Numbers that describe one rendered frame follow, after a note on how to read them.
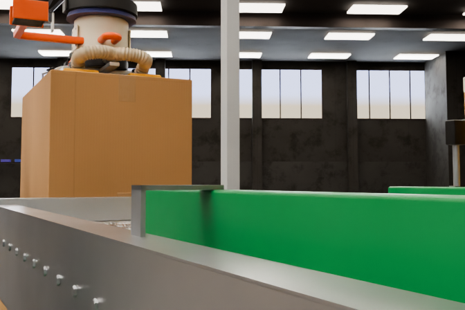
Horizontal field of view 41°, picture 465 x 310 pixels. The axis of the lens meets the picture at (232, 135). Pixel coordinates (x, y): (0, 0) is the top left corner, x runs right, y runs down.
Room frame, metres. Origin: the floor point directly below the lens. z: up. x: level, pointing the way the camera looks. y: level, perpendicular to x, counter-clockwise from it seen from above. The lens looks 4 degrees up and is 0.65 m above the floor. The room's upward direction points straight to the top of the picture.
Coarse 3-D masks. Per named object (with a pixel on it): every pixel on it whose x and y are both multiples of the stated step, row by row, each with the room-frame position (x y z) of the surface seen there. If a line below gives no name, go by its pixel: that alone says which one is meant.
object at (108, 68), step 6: (102, 60) 1.88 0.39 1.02; (114, 60) 1.82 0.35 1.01; (66, 66) 1.88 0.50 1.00; (102, 66) 1.88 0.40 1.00; (108, 66) 1.83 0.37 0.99; (114, 66) 1.83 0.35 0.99; (102, 72) 1.92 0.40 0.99; (108, 72) 1.92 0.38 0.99; (114, 72) 1.95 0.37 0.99; (120, 72) 1.95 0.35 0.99; (126, 72) 1.96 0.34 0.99
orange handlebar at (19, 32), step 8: (16, 32) 1.75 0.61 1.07; (24, 32) 1.82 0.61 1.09; (112, 32) 1.83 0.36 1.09; (32, 40) 1.84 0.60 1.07; (40, 40) 1.84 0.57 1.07; (48, 40) 1.85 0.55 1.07; (56, 40) 1.86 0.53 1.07; (64, 40) 1.87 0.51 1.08; (72, 40) 1.88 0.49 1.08; (80, 40) 1.89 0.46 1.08; (104, 40) 1.85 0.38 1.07; (112, 40) 1.88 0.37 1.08
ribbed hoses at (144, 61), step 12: (84, 48) 1.76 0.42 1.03; (96, 48) 1.76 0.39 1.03; (108, 48) 1.78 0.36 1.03; (120, 48) 1.81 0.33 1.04; (132, 48) 1.82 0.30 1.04; (72, 60) 1.79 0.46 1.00; (84, 60) 1.77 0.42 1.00; (108, 60) 1.82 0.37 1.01; (120, 60) 1.83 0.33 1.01; (132, 60) 1.82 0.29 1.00; (144, 60) 1.83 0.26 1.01; (144, 72) 1.88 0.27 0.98
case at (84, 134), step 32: (32, 96) 1.94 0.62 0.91; (64, 96) 1.64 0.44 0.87; (96, 96) 1.68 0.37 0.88; (128, 96) 1.71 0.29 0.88; (160, 96) 1.75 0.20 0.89; (32, 128) 1.92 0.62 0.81; (64, 128) 1.64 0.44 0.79; (96, 128) 1.68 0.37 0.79; (128, 128) 1.71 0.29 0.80; (160, 128) 1.75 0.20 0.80; (32, 160) 1.91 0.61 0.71; (64, 160) 1.64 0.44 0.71; (96, 160) 1.68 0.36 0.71; (128, 160) 1.71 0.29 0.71; (160, 160) 1.75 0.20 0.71; (32, 192) 1.89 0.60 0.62; (64, 192) 1.64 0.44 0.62; (96, 192) 1.68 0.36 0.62; (128, 192) 1.71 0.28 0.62
